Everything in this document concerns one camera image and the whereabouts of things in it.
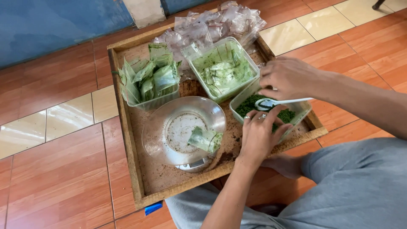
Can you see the bunch of filled green packets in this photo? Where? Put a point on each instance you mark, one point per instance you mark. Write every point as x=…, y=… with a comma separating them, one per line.
x=148, y=78

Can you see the white plastic spoon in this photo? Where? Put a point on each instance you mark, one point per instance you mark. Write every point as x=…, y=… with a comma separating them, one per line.
x=292, y=101

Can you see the person's left hand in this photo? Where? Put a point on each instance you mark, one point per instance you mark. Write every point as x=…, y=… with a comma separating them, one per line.
x=257, y=136

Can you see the person's grey trousers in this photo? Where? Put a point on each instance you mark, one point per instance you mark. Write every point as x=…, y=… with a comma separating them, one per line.
x=349, y=190

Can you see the green powder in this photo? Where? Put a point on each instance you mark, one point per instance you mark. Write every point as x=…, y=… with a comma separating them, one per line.
x=249, y=105

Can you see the person's right hand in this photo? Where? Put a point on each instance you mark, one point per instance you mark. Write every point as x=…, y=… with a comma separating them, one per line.
x=291, y=78

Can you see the silver digital kitchen scale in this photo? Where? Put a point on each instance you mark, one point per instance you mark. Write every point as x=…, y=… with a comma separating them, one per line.
x=194, y=165

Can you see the clear plastic scale bowl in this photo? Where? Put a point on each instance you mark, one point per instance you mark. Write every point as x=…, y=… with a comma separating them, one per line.
x=159, y=140

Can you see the wooden tray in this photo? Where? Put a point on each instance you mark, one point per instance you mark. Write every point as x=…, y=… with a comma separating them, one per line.
x=165, y=181

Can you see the pile of clear zip bags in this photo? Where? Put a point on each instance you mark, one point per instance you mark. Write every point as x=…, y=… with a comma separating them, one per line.
x=219, y=19

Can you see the clear container with green powder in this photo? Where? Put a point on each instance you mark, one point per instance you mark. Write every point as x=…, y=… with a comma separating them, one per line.
x=300, y=111

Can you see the single green powder packet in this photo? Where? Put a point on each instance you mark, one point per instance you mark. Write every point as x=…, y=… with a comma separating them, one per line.
x=205, y=139

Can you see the dark furniture leg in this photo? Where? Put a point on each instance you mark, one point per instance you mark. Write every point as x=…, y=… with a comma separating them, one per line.
x=378, y=3

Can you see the person's bare foot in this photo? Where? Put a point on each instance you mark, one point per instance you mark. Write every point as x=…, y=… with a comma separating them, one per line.
x=283, y=165

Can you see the person's right fingers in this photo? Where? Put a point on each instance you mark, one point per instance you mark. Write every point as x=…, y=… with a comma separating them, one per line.
x=267, y=81

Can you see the clear container with filled packets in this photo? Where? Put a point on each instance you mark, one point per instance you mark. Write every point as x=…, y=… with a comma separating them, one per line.
x=155, y=102

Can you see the heap of green-dusted empty bags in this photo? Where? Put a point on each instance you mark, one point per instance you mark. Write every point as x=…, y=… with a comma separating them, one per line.
x=224, y=71

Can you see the clear container with dusty bags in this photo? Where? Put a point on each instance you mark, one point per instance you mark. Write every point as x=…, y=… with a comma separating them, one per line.
x=222, y=97

